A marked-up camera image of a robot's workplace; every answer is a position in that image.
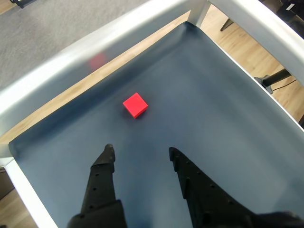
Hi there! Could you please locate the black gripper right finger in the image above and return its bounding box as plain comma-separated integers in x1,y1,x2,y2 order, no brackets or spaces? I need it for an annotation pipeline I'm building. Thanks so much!
169,147,257,228

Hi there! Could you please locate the dark blue table mat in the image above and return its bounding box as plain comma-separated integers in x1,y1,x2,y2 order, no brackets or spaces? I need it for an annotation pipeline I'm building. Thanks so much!
8,21,304,228

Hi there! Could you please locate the white metal table frame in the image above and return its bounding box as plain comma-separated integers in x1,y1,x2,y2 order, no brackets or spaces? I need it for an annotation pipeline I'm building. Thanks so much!
0,0,304,228

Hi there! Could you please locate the dark chair leg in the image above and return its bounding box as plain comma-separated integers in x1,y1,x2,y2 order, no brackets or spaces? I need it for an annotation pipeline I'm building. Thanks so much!
220,18,235,32

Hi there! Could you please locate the red cube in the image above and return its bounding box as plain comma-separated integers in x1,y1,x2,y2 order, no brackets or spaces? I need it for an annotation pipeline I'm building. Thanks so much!
122,92,149,119

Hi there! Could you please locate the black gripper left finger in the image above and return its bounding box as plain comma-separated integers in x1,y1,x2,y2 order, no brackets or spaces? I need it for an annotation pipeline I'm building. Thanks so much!
66,143,128,228

